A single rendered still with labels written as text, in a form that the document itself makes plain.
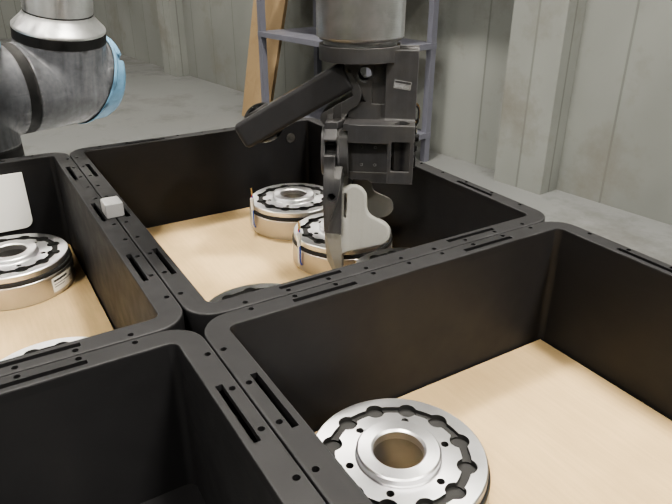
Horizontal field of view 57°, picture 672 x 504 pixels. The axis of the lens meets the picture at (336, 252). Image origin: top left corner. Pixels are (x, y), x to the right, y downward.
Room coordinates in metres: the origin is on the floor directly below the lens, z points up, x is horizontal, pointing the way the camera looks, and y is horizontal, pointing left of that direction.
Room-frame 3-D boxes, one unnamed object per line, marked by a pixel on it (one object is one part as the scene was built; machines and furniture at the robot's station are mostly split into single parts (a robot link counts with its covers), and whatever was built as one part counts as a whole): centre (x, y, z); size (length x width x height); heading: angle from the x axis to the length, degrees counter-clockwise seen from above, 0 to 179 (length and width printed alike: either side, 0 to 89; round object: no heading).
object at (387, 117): (0.55, -0.03, 0.99); 0.09 x 0.08 x 0.12; 83
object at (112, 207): (0.46, 0.18, 0.94); 0.02 x 0.01 x 0.01; 31
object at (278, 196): (0.68, 0.05, 0.86); 0.05 x 0.05 x 0.01
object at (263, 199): (0.68, 0.05, 0.86); 0.10 x 0.10 x 0.01
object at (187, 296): (0.55, 0.06, 0.92); 0.40 x 0.30 x 0.02; 31
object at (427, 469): (0.27, -0.04, 0.86); 0.05 x 0.05 x 0.01
